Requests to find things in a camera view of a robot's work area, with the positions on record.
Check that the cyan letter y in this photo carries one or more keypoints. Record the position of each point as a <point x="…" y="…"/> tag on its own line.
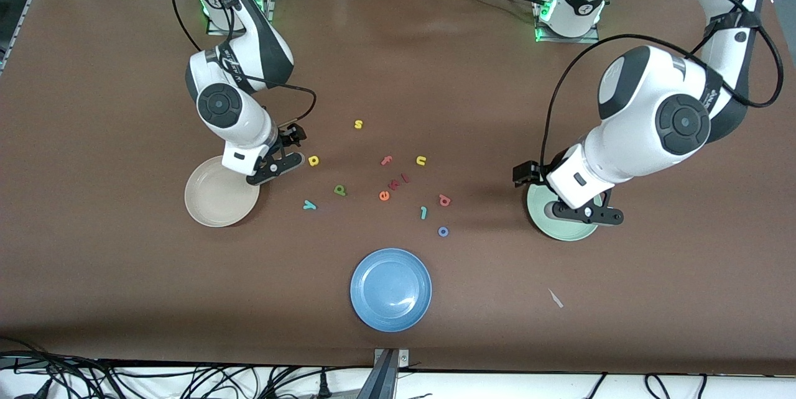
<point x="309" y="204"/>

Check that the green letter p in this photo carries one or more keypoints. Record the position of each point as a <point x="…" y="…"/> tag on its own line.
<point x="339" y="189"/>

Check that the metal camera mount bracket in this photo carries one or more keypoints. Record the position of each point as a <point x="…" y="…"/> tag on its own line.
<point x="385" y="374"/>

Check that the blue plate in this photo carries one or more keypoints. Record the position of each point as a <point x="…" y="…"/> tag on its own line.
<point x="390" y="289"/>

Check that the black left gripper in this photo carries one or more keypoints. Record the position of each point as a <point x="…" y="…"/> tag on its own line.
<point x="538" y="176"/>

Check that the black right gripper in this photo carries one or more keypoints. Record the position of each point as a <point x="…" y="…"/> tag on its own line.
<point x="286" y="140"/>

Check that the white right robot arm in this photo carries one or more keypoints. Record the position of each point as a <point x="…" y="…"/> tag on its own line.
<point x="217" y="104"/>

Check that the beige brown plate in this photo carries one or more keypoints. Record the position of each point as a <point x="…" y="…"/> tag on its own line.
<point x="211" y="200"/>

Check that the pale green plate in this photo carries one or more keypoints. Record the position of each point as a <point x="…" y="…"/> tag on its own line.
<point x="535" y="212"/>

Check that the salmon letter p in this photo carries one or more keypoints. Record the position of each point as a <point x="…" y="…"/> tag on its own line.
<point x="444" y="200"/>

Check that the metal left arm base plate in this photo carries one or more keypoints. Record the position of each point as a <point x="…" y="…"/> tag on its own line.
<point x="569" y="40"/>

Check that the white paper scrap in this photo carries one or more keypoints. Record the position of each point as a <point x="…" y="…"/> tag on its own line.
<point x="555" y="298"/>

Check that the black power plug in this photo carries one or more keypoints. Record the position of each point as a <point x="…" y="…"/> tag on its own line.
<point x="323" y="388"/>

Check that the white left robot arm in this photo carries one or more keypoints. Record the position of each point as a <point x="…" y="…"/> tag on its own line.
<point x="653" y="119"/>

